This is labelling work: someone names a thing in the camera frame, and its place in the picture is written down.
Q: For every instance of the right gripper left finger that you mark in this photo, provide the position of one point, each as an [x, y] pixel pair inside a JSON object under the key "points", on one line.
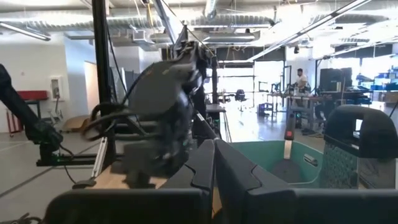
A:
{"points": [[202, 174]]}

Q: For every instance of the cardboard box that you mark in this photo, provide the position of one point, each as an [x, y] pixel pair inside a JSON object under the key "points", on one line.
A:
{"points": [[76, 124]]}

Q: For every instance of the silver aluminium bar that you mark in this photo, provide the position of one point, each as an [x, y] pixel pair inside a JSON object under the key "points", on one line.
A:
{"points": [[100, 158]]}

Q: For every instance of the black aluminium rig frame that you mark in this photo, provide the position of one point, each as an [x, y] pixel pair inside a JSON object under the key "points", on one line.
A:
{"points": [[101, 62]]}

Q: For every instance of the black desk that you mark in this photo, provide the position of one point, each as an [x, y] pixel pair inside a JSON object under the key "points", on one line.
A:
{"points": [[214, 108]]}

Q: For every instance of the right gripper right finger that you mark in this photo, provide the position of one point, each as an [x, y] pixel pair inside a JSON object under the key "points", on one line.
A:
{"points": [[242, 186]]}

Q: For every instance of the cluttered workbench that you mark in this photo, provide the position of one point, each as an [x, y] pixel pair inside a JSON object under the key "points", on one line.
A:
{"points": [[298, 99]]}

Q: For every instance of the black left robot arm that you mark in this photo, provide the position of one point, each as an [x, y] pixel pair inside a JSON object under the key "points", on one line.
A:
{"points": [[183, 130]]}

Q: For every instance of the light teal plastic bin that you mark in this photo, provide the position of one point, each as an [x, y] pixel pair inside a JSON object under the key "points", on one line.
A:
{"points": [[255, 155]]}

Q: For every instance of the black office chair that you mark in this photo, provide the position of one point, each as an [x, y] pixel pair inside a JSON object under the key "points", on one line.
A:
{"points": [[240, 94]]}

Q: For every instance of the black computer monitor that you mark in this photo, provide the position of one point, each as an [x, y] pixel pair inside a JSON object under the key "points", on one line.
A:
{"points": [[334, 79]]}

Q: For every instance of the person at workbench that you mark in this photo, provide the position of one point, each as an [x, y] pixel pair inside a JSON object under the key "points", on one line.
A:
{"points": [[301, 81]]}

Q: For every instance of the red cart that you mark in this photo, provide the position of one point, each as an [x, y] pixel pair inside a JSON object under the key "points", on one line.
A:
{"points": [[31, 95]]}

